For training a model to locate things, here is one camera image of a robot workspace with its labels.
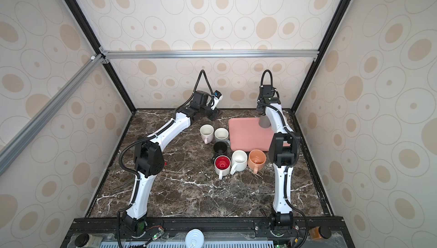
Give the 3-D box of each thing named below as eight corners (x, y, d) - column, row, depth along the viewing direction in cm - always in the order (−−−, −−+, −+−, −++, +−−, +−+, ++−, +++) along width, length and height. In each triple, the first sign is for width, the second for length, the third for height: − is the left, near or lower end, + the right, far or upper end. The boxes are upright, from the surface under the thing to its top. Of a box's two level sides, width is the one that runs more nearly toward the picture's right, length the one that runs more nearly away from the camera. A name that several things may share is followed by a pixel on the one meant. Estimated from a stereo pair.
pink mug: (200, 148, 102) (198, 138, 94) (202, 134, 109) (200, 124, 100) (213, 148, 102) (213, 138, 94) (214, 134, 109) (213, 124, 100)
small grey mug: (214, 146, 102) (214, 138, 95) (214, 136, 107) (214, 127, 100) (229, 146, 102) (229, 138, 95) (228, 136, 107) (229, 127, 100)
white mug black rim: (220, 181, 89) (220, 175, 83) (212, 165, 95) (211, 158, 89) (234, 175, 92) (235, 168, 85) (225, 159, 97) (226, 152, 91)
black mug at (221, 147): (212, 154, 97) (211, 148, 92) (218, 143, 102) (218, 137, 97) (223, 159, 95) (223, 153, 90) (229, 148, 100) (230, 142, 94)
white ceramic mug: (230, 175, 92) (230, 168, 85) (229, 157, 98) (230, 149, 92) (247, 175, 92) (249, 168, 85) (245, 157, 98) (247, 149, 92)
